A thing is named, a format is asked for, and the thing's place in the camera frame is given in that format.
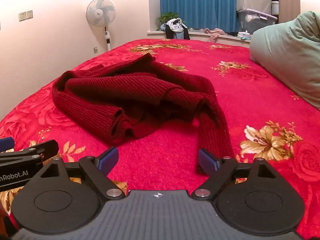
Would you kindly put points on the white standing fan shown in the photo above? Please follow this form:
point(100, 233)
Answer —
point(100, 12)

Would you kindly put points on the clear plastic storage box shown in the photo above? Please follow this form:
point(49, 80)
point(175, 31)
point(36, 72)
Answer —
point(255, 21)

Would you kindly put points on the dark red knitted sweater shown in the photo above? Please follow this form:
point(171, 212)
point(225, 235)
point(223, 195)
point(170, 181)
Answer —
point(135, 97)

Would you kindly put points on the pile of dark and white clothes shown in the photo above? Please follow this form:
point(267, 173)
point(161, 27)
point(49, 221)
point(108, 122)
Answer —
point(176, 28)

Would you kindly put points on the green potted plant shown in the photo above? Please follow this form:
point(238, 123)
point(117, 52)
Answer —
point(167, 18)

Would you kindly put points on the blue curtain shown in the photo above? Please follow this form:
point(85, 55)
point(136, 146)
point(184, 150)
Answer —
point(200, 2)

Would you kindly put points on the grey fabric storage box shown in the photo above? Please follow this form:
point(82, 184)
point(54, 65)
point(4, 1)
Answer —
point(252, 2)

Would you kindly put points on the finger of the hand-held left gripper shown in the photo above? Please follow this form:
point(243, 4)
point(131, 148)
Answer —
point(5, 143)
point(37, 148)

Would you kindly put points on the pink cloth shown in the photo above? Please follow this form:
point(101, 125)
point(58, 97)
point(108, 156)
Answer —
point(214, 33)

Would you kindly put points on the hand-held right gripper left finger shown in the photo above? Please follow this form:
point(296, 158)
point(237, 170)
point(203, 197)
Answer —
point(109, 158)

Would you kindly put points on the white canister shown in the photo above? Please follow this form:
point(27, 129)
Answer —
point(275, 8)

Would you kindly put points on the tissue pack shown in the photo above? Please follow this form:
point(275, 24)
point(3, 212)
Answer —
point(243, 35)

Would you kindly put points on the wooden wardrobe panel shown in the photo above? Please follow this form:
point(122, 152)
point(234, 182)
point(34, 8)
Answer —
point(288, 0)

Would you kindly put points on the red floral blanket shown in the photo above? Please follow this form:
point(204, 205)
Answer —
point(250, 110)

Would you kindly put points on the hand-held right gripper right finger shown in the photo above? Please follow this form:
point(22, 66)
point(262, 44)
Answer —
point(207, 161)

